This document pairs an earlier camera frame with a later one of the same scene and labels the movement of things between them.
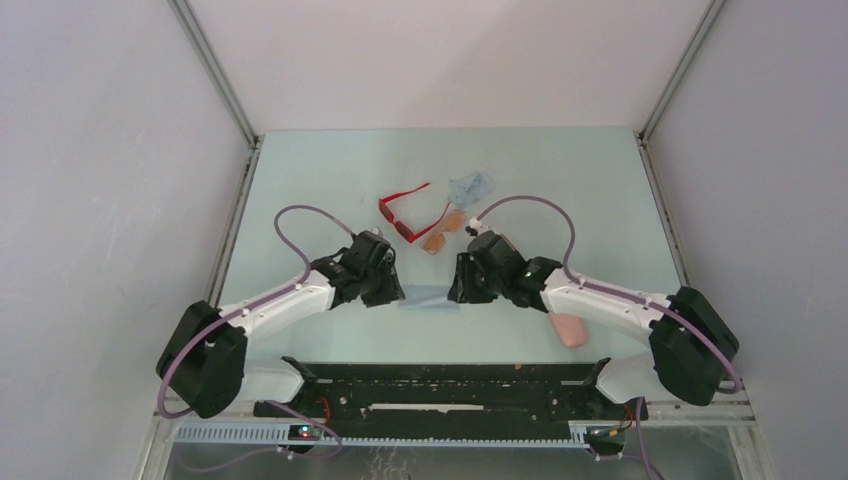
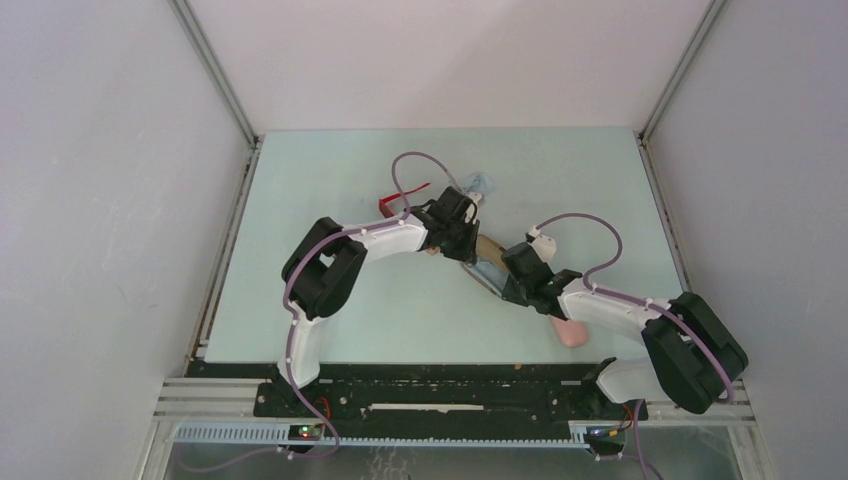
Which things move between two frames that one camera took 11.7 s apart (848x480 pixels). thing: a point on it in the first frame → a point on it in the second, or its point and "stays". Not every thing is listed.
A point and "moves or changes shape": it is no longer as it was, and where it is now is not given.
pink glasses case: (572, 329) stays
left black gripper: (391, 290) → (467, 251)
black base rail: (451, 394) stays
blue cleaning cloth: (431, 298) moves or changes shape
